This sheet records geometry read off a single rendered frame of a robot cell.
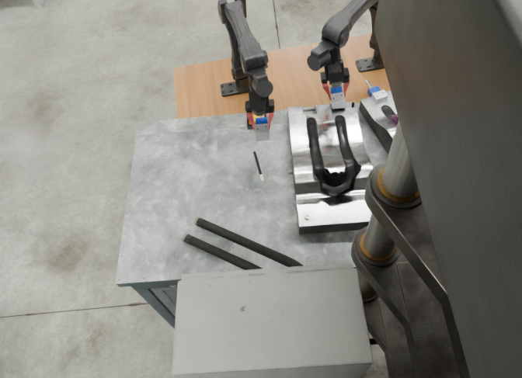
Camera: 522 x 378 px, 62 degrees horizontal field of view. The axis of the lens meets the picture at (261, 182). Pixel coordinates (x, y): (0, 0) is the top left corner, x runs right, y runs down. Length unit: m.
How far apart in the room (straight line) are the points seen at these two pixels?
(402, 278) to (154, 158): 1.13
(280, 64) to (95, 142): 1.49
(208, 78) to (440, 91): 1.69
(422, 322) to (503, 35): 0.72
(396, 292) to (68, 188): 2.30
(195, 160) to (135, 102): 1.51
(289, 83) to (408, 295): 1.21
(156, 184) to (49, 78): 2.08
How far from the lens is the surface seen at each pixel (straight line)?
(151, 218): 1.62
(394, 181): 0.70
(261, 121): 1.59
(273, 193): 1.58
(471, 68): 0.31
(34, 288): 2.68
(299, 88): 1.90
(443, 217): 0.37
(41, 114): 3.39
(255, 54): 1.46
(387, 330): 1.17
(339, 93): 1.66
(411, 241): 0.70
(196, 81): 1.99
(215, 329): 0.72
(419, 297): 0.94
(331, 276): 0.73
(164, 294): 1.73
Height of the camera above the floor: 2.16
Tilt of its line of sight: 57 degrees down
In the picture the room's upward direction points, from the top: 9 degrees counter-clockwise
